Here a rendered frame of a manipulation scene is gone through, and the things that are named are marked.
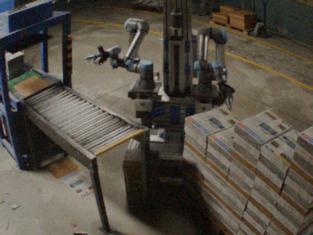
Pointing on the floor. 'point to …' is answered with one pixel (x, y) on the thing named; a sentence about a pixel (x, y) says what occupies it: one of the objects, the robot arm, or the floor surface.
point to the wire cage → (149, 4)
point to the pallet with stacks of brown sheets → (235, 19)
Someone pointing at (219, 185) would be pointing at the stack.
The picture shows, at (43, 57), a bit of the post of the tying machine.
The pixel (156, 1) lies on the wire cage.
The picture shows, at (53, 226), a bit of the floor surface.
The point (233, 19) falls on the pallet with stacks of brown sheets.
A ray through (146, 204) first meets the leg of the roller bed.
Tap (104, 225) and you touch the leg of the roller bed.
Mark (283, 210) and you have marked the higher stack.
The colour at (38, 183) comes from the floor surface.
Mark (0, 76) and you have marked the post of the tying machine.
